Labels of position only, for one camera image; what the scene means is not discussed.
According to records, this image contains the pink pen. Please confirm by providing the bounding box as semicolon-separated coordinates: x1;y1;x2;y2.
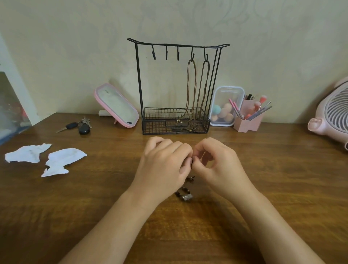
228;98;241;120
233;101;244;120

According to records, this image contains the pink framed table mirror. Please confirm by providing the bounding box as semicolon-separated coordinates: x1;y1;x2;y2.
94;83;140;129

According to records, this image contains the black cord flower pendant necklace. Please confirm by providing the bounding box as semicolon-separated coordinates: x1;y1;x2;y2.
175;156;196;202

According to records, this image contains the black wire jewelry stand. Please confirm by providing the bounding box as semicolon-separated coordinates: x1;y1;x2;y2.
127;38;231;135

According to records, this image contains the white crumpled paper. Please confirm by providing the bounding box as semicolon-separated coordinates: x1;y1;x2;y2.
41;148;88;178
5;143;52;164

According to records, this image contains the grey purple pencil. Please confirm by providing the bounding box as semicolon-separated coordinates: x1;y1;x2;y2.
246;105;273;121

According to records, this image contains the person's right forearm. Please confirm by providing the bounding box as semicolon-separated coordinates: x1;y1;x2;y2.
236;187;327;264

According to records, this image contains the pink brush holder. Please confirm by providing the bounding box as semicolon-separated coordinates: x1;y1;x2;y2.
233;99;264;133

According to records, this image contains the black headed car key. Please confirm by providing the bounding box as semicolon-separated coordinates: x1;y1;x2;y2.
56;122;79;133

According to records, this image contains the person's left hand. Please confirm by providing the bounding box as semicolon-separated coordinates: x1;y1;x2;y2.
127;136;194;209

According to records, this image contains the brown cord leaf pendant necklace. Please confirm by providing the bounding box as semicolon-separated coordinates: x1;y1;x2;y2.
189;54;211;132

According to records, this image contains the person's right hand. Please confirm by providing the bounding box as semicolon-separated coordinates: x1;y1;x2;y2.
191;137;259;202

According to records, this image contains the person's left forearm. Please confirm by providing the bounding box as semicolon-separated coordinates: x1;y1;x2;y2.
58;190;156;264

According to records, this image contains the clear plastic container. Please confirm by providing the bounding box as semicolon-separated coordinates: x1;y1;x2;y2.
208;86;245;127

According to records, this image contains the pink pig shaped desk fan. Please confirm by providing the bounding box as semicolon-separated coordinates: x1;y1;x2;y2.
307;77;348;150

